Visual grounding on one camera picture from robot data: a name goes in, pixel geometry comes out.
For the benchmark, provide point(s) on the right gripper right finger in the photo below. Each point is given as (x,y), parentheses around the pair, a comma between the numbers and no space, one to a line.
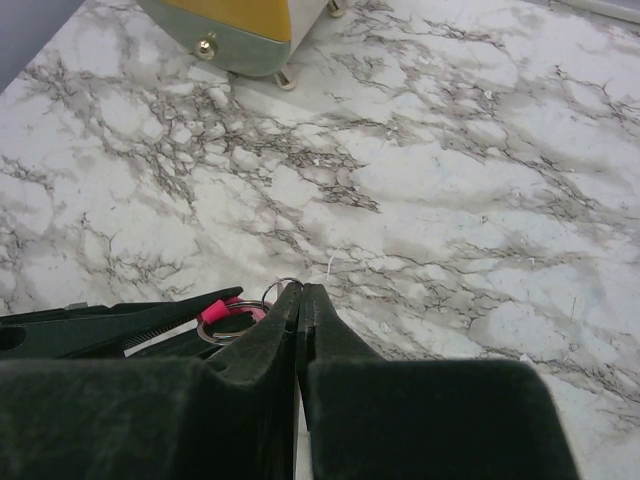
(372,418)

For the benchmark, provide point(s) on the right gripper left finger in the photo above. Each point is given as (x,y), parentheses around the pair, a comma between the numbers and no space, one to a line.
(170,408)

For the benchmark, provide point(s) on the pink keyring tag with ring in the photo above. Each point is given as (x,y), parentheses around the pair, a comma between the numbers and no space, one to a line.
(226,320)

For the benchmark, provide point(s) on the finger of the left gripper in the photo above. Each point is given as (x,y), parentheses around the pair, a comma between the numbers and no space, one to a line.
(83,331)

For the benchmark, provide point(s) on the round pastel drawer cabinet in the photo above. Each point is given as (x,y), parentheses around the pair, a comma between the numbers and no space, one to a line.
(253,38)

